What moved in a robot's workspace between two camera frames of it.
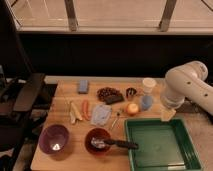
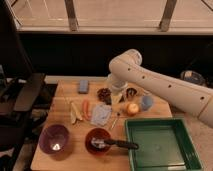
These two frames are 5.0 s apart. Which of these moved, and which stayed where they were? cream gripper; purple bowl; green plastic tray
Moved: cream gripper
Stayed: green plastic tray; purple bowl
